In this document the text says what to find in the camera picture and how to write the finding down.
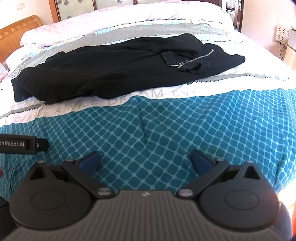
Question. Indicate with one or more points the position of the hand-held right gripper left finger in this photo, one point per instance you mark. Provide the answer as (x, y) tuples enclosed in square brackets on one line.
[(90, 161)]

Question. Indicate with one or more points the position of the pale floral pillow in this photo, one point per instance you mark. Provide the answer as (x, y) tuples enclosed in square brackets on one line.
[(2, 71)]

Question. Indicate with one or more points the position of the floral padded headboard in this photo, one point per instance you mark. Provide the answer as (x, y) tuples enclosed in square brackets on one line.
[(76, 9)]

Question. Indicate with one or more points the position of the teal patterned quilt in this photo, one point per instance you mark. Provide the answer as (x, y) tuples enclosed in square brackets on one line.
[(166, 139)]

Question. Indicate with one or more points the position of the white wall socket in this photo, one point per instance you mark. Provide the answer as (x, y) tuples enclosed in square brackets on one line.
[(20, 6)]

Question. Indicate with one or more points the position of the white vented device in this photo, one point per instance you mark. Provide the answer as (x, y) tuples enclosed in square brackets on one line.
[(282, 33)]

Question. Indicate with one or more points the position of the wooden headboard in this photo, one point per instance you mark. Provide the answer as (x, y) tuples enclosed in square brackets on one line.
[(18, 34)]

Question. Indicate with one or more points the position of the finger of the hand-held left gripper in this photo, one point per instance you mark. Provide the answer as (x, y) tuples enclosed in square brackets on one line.
[(42, 144)]

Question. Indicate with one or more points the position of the black pants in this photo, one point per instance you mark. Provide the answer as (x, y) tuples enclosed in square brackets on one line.
[(104, 69)]

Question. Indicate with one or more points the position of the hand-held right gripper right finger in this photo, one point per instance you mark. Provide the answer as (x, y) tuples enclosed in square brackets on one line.
[(200, 162)]

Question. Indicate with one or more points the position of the white folded duvet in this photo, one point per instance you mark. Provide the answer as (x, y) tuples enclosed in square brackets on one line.
[(120, 20)]

